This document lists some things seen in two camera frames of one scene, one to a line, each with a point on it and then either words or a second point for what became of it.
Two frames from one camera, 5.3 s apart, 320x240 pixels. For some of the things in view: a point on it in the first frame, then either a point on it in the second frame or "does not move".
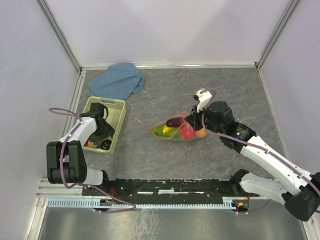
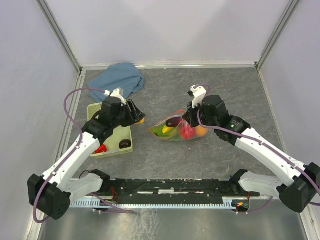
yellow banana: [166, 129] does not move
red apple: [186, 132] does not move
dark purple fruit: [105, 144] → [125, 143]
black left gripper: [109, 131] → [134, 116]
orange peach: [201, 133] does not move
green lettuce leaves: [158, 131] does not move
